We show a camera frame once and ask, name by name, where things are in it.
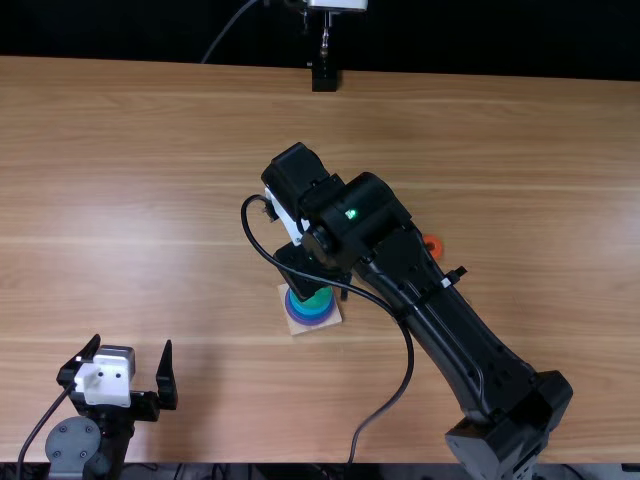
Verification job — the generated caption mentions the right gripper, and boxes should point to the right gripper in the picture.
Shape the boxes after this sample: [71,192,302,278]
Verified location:
[272,242,352,301]

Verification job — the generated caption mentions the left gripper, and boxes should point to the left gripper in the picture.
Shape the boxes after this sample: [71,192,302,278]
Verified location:
[56,333,179,427]

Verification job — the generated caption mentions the wooden peg base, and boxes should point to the wooden peg base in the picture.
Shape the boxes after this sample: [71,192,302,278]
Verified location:
[276,282,346,338]

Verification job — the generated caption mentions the black clamp stand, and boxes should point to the black clamp stand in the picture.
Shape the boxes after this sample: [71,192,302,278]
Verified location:
[304,9,340,94]

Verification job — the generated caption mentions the silver mounted box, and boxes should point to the silver mounted box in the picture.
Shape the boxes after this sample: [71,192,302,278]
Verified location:
[305,0,370,12]

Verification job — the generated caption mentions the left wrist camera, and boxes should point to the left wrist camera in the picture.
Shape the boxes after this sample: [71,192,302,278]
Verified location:
[73,344,137,408]

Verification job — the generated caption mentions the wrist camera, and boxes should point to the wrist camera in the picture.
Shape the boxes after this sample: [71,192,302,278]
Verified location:
[263,187,307,247]
[73,344,137,408]

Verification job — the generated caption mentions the dark blue ring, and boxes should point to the dark blue ring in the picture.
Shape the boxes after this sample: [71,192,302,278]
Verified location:
[284,288,332,324]

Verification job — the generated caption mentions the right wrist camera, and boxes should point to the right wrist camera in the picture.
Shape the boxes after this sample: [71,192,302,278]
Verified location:
[263,187,307,247]

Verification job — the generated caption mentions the light blue ring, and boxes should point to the light blue ring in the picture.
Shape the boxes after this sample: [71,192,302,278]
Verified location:
[289,293,334,318]

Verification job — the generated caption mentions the dark green ring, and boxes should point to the dark green ring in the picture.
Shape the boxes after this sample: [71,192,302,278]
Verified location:
[303,288,336,314]

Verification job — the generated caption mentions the purple ring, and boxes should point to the purple ring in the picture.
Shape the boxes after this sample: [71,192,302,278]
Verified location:
[285,298,335,330]

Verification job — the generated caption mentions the black cable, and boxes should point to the black cable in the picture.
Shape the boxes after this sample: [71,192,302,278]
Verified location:
[15,387,74,480]
[240,193,416,465]

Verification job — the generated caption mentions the grey cable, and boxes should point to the grey cable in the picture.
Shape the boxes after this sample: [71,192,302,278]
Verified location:
[199,0,262,65]

